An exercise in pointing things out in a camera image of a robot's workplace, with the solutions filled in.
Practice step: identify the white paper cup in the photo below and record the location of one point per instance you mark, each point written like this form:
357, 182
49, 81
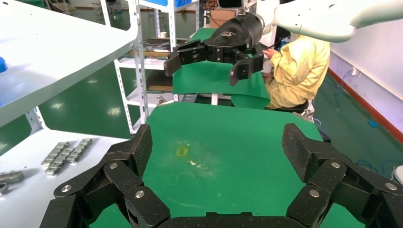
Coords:
163, 34

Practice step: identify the black monitor screen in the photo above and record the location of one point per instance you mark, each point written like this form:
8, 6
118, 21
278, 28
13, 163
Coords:
230, 3

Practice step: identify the black stool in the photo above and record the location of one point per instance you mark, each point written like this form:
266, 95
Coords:
292, 109

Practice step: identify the brown wooden board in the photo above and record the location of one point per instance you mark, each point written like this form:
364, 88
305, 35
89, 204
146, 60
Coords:
159, 81

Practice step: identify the white storage rack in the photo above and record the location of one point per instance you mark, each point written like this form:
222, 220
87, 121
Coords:
132, 63

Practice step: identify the brown cardboard box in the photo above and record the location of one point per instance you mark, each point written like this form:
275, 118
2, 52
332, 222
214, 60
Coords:
220, 19

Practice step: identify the white table board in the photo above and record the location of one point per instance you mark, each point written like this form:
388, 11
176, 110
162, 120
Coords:
19, 207

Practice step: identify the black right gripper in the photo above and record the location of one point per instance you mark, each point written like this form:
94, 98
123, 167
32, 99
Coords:
239, 31

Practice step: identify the green cloth on background table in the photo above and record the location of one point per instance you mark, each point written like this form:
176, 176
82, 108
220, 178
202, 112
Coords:
214, 78

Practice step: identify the white round object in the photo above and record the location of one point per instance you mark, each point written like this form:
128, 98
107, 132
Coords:
398, 174

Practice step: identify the white perforated steel post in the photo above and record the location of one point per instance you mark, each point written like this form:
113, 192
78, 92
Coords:
140, 72
35, 121
172, 31

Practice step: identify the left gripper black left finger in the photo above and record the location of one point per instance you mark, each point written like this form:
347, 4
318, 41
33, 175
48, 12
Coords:
122, 176

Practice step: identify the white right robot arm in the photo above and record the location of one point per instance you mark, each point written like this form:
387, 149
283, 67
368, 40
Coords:
314, 22

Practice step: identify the small blue floor object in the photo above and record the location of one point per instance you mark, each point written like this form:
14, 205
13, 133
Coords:
372, 123

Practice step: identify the white metal shelf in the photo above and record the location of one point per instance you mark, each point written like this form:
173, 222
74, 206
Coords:
47, 47

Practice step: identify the grey metal rail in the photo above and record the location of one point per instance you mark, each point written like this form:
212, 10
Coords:
11, 177

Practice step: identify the notched grey metal strip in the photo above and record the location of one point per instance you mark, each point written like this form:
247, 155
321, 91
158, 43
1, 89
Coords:
79, 150
55, 153
59, 162

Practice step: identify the silver binder clip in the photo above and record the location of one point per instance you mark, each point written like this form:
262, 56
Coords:
161, 100

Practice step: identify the person in yellow coat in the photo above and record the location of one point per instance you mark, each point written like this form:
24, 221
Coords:
299, 72

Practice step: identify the dark metal parts pile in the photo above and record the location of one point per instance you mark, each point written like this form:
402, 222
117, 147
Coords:
157, 47

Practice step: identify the small blue storage bin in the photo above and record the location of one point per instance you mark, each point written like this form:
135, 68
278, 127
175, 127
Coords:
182, 2
159, 2

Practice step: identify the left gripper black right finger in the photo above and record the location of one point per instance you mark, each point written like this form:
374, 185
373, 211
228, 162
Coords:
319, 176

